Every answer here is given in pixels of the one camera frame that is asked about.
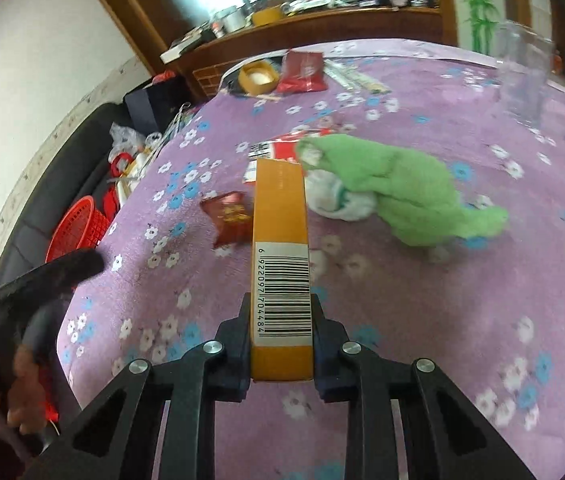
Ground yellow tape roll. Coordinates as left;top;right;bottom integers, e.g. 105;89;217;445
238;59;280;96

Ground orange cardboard box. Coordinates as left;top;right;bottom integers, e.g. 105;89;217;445
250;156;313;382

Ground metal pot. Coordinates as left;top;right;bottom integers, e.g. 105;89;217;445
212;6;250;38

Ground black leather sofa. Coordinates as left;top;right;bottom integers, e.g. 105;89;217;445
0;101;163;286

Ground white cloth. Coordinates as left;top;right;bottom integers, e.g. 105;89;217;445
305;169;376;221

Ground red plastic basket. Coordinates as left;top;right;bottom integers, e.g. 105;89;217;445
45;196;113;266

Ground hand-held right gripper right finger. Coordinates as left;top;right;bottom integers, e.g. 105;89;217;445
310;292;538;480

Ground clear plastic bag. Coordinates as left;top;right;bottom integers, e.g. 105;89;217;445
109;122;150;161

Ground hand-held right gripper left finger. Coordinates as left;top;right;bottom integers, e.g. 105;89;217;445
22;292;253;480

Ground person's left hand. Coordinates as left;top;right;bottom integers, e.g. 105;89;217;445
5;345;52;436

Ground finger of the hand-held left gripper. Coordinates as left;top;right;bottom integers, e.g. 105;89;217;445
0;249;106;313

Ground green bamboo wall decal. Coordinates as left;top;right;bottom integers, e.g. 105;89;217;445
463;0;501;53

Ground black bag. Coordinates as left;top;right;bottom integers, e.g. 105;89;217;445
125;72;198;131

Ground yellow box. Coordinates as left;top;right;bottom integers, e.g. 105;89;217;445
251;5;286;27

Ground green towel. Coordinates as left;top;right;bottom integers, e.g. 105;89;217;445
297;134;510;248

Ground wooden counter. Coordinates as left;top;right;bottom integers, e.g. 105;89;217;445
77;0;458;106

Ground red white paper packet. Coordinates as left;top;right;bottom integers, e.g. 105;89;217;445
242;130;333;183

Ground clear plastic cup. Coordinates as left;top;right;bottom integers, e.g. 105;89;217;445
493;20;556;128

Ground pale wrapped chopsticks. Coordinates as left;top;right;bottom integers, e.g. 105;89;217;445
323;57;393;96

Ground white book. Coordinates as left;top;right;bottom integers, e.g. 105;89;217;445
161;35;208;63

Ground dark red foil packet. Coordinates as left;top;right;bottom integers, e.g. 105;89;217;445
276;50;328;95

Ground red snack packet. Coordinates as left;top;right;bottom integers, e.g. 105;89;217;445
200;191;254;248

